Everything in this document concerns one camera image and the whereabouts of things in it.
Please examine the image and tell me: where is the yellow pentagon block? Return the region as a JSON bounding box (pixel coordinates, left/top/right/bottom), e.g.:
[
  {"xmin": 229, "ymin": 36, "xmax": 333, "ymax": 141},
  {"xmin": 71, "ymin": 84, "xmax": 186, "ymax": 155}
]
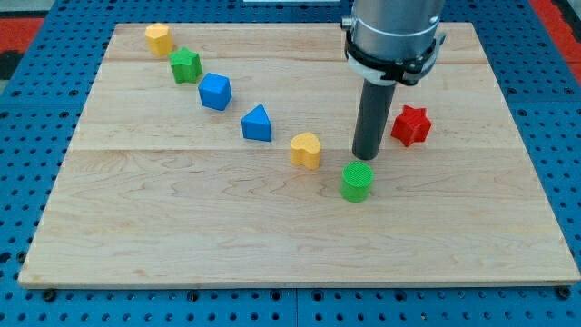
[{"xmin": 144, "ymin": 23, "xmax": 174, "ymax": 56}]

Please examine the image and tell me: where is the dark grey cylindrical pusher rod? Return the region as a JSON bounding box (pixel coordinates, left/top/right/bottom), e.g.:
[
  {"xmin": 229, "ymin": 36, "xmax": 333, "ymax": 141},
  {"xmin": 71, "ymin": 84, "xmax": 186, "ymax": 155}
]
[{"xmin": 352, "ymin": 80, "xmax": 396, "ymax": 160}]

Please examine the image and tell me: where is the green star block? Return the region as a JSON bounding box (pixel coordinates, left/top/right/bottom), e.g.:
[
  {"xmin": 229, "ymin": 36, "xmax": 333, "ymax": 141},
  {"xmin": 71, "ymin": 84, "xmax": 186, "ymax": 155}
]
[{"xmin": 168, "ymin": 47, "xmax": 202, "ymax": 84}]

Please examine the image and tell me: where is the yellow heart block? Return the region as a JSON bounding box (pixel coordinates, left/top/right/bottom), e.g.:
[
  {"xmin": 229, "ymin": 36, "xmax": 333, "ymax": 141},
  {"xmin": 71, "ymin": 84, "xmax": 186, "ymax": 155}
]
[{"xmin": 290, "ymin": 132, "xmax": 321, "ymax": 170}]

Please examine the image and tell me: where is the red star block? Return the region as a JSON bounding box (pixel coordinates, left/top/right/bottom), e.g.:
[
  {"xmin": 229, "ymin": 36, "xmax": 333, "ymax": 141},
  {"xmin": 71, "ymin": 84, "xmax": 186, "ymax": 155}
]
[{"xmin": 390, "ymin": 105, "xmax": 432, "ymax": 147}]

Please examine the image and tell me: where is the light wooden board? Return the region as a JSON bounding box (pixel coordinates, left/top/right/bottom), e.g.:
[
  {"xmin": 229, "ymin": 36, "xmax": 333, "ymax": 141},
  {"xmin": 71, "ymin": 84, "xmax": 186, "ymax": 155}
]
[{"xmin": 19, "ymin": 23, "xmax": 580, "ymax": 289}]

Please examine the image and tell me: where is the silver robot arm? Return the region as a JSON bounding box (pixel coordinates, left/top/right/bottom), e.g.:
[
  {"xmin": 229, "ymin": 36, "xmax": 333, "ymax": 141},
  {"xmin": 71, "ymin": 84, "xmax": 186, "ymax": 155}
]
[{"xmin": 340, "ymin": 0, "xmax": 446, "ymax": 160}]

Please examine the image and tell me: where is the blue cube block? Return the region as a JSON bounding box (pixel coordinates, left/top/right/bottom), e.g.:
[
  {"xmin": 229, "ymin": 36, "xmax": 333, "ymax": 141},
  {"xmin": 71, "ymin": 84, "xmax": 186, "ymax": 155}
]
[{"xmin": 198, "ymin": 73, "xmax": 232, "ymax": 111}]

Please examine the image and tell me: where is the green cylinder block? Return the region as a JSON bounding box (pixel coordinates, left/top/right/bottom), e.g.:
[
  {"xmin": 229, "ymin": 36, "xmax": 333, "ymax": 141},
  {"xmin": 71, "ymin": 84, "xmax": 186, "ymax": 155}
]
[{"xmin": 340, "ymin": 161, "xmax": 374, "ymax": 203}]

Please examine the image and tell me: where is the black and white wrist mount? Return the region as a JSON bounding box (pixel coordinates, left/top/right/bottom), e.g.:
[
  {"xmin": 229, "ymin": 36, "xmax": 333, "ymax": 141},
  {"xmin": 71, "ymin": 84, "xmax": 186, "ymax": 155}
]
[{"xmin": 344, "ymin": 31, "xmax": 447, "ymax": 86}]

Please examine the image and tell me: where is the blue triangle block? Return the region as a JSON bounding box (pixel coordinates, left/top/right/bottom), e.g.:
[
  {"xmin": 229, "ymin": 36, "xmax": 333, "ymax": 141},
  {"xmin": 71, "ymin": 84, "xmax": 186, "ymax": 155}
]
[{"xmin": 241, "ymin": 104, "xmax": 272, "ymax": 142}]

